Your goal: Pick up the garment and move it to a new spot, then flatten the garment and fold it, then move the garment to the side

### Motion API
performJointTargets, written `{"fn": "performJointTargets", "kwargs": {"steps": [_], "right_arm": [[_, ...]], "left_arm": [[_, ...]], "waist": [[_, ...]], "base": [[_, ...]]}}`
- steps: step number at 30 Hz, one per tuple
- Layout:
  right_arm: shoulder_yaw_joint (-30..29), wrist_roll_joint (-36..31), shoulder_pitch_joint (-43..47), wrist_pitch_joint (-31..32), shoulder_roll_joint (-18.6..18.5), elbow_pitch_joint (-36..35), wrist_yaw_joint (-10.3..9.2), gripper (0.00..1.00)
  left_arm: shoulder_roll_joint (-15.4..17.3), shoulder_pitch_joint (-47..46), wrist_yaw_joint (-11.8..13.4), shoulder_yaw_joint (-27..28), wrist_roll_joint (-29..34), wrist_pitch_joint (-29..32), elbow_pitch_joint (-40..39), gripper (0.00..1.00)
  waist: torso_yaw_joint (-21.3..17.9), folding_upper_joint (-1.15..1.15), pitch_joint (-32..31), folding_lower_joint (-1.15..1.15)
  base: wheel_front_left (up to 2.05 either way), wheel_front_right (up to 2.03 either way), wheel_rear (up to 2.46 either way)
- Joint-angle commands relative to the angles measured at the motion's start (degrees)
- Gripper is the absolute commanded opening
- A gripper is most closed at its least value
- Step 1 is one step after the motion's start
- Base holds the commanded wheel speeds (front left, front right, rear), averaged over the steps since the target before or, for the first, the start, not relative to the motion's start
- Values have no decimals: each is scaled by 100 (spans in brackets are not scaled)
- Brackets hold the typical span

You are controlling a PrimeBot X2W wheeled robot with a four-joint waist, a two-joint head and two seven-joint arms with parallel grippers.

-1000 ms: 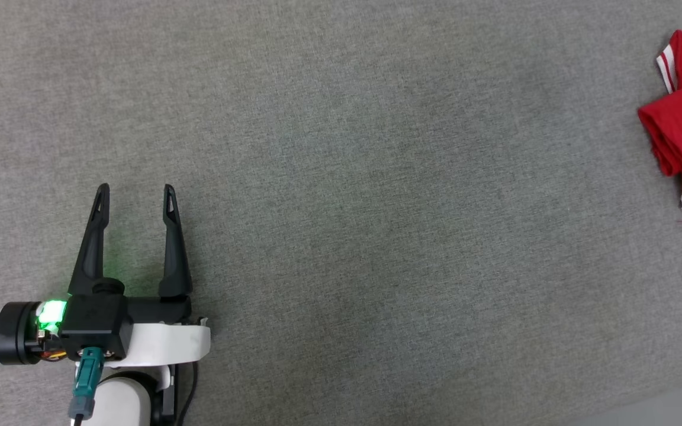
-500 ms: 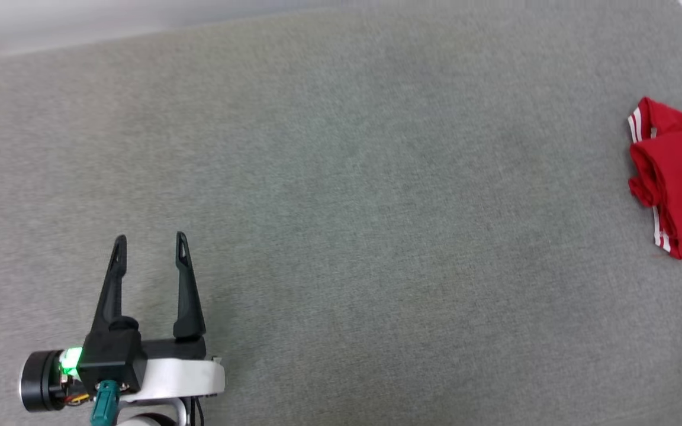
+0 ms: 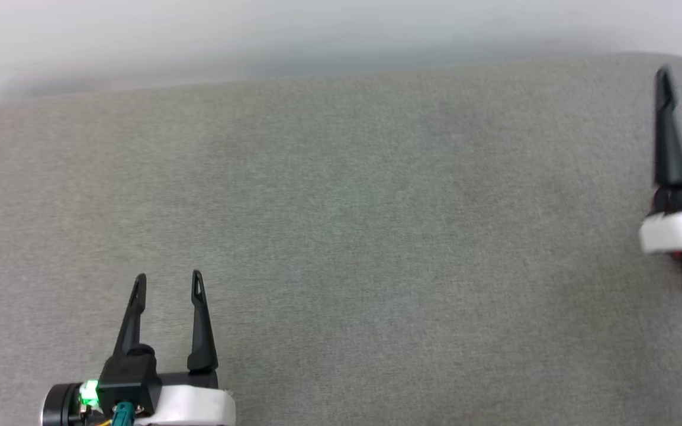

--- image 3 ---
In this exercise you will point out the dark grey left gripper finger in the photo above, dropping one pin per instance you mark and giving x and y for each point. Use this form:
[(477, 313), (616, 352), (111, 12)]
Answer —
[(135, 313), (200, 337)]

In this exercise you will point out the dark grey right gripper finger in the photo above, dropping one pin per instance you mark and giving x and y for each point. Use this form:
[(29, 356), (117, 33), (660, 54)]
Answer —
[(669, 148)]

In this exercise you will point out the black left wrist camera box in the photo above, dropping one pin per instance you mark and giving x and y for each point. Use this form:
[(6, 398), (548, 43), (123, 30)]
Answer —
[(128, 378)]

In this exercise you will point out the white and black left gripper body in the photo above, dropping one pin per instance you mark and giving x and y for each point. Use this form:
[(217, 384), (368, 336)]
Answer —
[(199, 405)]

